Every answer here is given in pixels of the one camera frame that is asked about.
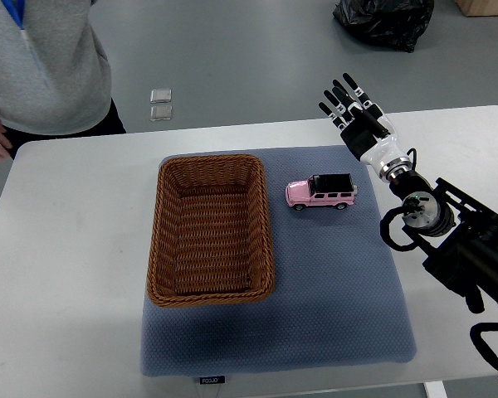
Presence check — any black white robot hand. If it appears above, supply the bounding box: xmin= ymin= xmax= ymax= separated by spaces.
xmin=318 ymin=73 xmax=412 ymax=182

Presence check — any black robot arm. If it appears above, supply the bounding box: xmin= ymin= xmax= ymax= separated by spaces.
xmin=319 ymin=74 xmax=498 ymax=313

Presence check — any pink toy car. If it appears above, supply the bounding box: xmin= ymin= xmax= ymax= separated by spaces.
xmin=285 ymin=173 xmax=358 ymax=211

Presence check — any brown wicker basket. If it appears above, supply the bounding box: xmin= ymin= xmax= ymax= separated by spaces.
xmin=146 ymin=154 xmax=275 ymax=308

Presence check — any black plastic bag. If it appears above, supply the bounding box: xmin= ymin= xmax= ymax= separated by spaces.
xmin=333 ymin=0 xmax=434 ymax=53

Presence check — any cardboard box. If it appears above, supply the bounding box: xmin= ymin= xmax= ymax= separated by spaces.
xmin=455 ymin=0 xmax=498 ymax=17

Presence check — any blue-grey cushion mat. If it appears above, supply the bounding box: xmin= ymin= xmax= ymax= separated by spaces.
xmin=141 ymin=146 xmax=417 ymax=376

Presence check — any upper floor socket plate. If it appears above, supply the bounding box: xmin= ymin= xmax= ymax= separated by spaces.
xmin=150 ymin=88 xmax=172 ymax=104

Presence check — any person in grey sweater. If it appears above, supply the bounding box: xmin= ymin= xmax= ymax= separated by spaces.
xmin=0 ymin=1 xmax=125 ymax=158

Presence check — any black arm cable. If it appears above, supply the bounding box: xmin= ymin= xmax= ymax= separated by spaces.
xmin=379 ymin=206 xmax=424 ymax=251

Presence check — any blue lanyard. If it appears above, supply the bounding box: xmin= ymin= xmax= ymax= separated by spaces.
xmin=0 ymin=0 xmax=46 ymax=78

